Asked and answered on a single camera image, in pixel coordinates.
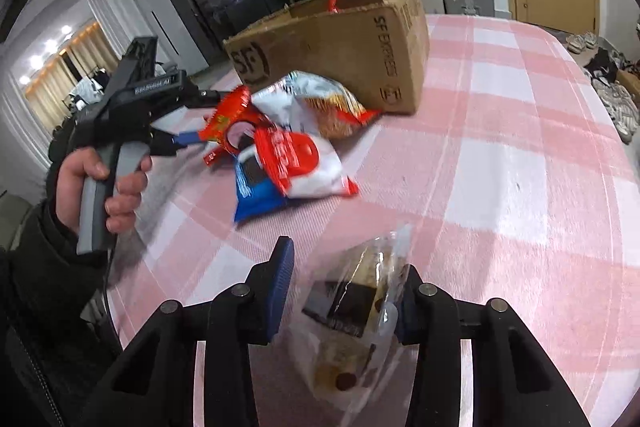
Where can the scattered sneakers pile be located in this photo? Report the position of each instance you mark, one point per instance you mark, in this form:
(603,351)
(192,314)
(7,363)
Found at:
(612,97)

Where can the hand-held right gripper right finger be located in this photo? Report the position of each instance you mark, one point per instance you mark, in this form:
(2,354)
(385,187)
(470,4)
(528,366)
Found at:
(406,314)

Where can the red white snack packet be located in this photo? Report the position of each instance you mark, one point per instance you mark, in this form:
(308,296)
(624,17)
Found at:
(300,167)

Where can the clear bread packet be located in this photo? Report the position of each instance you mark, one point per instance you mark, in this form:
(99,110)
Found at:
(350,302)

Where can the white orange snack bag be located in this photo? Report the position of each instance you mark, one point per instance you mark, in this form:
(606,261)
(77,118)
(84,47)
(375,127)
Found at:
(325,107)

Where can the brown cardboard box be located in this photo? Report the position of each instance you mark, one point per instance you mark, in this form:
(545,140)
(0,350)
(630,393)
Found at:
(330,52)

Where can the dark red cookie packet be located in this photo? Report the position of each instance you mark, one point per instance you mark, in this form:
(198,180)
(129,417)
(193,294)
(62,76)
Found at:
(227,117)

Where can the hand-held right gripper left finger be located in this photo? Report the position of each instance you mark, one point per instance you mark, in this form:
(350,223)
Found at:
(280,292)

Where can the person's left hand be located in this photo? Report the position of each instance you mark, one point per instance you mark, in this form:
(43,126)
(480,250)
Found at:
(72,187)

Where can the white curtain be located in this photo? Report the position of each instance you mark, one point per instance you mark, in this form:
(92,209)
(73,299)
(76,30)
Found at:
(20,132)

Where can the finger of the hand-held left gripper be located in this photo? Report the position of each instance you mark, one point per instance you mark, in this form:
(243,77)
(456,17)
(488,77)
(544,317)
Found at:
(187,139)
(215,97)

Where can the blue cookie packet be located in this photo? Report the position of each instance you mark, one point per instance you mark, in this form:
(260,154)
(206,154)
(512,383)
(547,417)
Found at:
(255,202)

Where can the pink checked tablecloth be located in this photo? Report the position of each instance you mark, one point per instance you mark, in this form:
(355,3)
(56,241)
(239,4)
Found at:
(475,157)

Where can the person's left forearm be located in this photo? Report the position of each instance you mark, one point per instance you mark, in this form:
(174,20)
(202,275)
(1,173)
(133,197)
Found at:
(35,287)

